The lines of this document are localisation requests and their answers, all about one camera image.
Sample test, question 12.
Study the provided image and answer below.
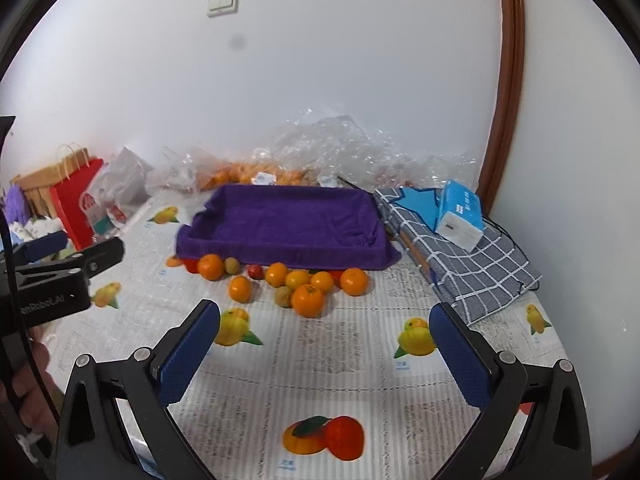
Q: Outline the small orange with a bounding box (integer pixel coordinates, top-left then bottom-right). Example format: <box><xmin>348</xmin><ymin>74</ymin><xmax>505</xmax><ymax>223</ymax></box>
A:
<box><xmin>310</xmin><ymin>271</ymin><xmax>335</xmax><ymax>295</ymax></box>
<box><xmin>228</xmin><ymin>275</ymin><xmax>253</xmax><ymax>304</ymax></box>
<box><xmin>265</xmin><ymin>262</ymin><xmax>288</xmax><ymax>288</ymax></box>

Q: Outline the brown kiwi front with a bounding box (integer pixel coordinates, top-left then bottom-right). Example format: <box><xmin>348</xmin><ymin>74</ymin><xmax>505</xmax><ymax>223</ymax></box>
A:
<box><xmin>273</xmin><ymin>285</ymin><xmax>293</xmax><ymax>308</ymax></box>

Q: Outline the brown kiwi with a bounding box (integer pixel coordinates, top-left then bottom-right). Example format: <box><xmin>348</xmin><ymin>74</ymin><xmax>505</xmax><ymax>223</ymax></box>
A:
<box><xmin>224</xmin><ymin>257</ymin><xmax>242</xmax><ymax>275</ymax></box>
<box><xmin>273</xmin><ymin>285</ymin><xmax>293</xmax><ymax>308</ymax></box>

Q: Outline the yellow orange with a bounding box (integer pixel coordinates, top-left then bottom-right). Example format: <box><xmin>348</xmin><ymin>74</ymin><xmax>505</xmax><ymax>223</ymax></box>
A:
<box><xmin>285</xmin><ymin>270</ymin><xmax>310</xmax><ymax>290</ymax></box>

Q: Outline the large orange front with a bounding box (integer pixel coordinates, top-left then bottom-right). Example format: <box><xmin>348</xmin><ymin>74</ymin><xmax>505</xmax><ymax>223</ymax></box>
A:
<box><xmin>291</xmin><ymin>284</ymin><xmax>326</xmax><ymax>318</ymax></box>

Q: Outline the person's left hand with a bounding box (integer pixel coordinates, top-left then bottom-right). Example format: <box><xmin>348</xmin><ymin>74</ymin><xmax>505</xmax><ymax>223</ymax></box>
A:
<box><xmin>12</xmin><ymin>326</ymin><xmax>58</xmax><ymax>441</ymax></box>

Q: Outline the purple fluffy item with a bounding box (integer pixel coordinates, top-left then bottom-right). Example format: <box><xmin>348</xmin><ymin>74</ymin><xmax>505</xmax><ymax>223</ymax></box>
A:
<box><xmin>4</xmin><ymin>184</ymin><xmax>32</xmax><ymax>226</ymax></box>

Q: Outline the red paper shopping bag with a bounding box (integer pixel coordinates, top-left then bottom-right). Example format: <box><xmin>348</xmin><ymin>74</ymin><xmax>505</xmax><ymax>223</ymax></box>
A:
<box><xmin>50</xmin><ymin>158</ymin><xmax>103</xmax><ymax>250</ymax></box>

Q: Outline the brown paper shopping bag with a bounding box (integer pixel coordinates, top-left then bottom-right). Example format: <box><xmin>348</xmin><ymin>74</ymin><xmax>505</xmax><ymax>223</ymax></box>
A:
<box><xmin>11</xmin><ymin>143</ymin><xmax>92</xmax><ymax>218</ymax></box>

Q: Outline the white plastic bag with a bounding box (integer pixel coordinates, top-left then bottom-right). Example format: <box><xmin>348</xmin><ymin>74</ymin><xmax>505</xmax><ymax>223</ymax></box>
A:
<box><xmin>79</xmin><ymin>148</ymin><xmax>152</xmax><ymax>240</ymax></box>

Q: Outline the fruit print tablecloth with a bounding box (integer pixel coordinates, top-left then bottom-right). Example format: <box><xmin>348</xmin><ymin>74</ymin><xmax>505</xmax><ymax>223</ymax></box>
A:
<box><xmin>29</xmin><ymin>186</ymin><xmax>569</xmax><ymax>480</ymax></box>

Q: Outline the grey checked folded cloth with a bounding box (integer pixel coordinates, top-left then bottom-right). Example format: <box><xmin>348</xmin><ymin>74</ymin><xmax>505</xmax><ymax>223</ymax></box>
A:
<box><xmin>373</xmin><ymin>188</ymin><xmax>541</xmax><ymax>325</ymax></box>

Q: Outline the brown kiwi back left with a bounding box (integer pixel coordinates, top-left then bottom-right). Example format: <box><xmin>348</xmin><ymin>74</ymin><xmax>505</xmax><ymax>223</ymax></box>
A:
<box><xmin>224</xmin><ymin>257</ymin><xmax>242</xmax><ymax>275</ymax></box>

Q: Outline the clear bag of oranges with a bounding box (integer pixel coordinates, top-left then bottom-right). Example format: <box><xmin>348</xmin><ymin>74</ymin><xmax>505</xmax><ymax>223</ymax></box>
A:
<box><xmin>145</xmin><ymin>146</ymin><xmax>312</xmax><ymax>194</ymax></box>

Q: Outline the small red tomato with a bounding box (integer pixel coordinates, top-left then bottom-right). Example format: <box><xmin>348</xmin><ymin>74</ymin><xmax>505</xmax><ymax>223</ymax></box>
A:
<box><xmin>247</xmin><ymin>264</ymin><xmax>265</xmax><ymax>280</ymax></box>

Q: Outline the blue white tissue pack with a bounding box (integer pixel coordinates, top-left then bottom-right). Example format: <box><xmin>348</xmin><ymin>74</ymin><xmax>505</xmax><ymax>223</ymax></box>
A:
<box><xmin>436</xmin><ymin>180</ymin><xmax>484</xmax><ymax>252</ymax></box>

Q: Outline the purple towel tray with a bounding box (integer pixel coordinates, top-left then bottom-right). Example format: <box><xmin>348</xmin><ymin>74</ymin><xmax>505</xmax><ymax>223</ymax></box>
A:
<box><xmin>175</xmin><ymin>184</ymin><xmax>401</xmax><ymax>271</ymax></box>

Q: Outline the crumpled clear plastic wrap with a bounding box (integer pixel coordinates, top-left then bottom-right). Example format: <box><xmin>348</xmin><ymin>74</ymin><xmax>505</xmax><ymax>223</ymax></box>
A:
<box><xmin>250</xmin><ymin>110</ymin><xmax>480</xmax><ymax>191</ymax></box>

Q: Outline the white wall switch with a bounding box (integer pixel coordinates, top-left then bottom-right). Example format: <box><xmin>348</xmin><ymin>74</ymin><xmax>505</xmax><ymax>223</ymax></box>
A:
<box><xmin>206</xmin><ymin>0</ymin><xmax>239</xmax><ymax>18</ymax></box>

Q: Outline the brown wooden door frame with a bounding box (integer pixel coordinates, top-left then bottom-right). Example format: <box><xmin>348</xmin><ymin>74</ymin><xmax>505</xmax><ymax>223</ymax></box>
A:
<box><xmin>477</xmin><ymin>0</ymin><xmax>526</xmax><ymax>216</ymax></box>

